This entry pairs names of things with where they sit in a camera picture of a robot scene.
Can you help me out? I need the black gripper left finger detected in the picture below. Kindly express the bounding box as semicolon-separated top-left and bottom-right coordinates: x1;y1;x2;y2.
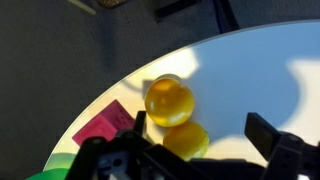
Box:
64;110;174;180

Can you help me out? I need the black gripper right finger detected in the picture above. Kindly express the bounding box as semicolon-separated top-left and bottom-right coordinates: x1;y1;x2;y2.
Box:
244;112;320;180

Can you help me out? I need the yellow-orange plastic fruit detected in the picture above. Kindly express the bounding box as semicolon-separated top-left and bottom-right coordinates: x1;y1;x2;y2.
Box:
144;77;195;127

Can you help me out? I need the magenta toy block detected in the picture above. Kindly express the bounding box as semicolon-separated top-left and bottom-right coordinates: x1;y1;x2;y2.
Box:
72;100;135;146

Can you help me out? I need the yellow plastic lemon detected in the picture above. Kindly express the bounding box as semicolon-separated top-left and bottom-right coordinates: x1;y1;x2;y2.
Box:
163;121;210;161

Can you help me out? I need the green plastic bowl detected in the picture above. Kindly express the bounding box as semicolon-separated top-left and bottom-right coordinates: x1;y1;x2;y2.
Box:
25;153;75;180

